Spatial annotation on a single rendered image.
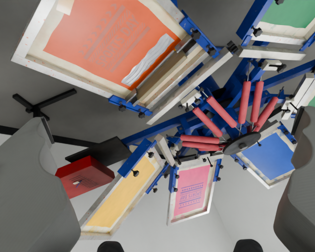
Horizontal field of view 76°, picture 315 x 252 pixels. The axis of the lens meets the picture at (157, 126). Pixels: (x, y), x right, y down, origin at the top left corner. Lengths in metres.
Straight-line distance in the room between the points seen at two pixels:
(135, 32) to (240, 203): 4.63
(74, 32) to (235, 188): 4.75
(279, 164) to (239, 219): 2.72
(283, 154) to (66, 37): 2.36
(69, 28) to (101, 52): 0.17
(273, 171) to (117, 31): 2.35
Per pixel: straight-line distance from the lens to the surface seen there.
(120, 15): 0.98
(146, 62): 1.14
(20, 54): 1.02
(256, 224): 5.15
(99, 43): 1.02
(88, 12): 0.95
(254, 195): 5.08
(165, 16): 1.04
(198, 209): 2.73
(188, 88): 1.28
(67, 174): 1.70
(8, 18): 2.08
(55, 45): 1.02
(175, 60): 1.09
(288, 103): 1.94
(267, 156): 2.60
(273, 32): 1.50
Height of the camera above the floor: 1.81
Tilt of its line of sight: 31 degrees down
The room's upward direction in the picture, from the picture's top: 158 degrees clockwise
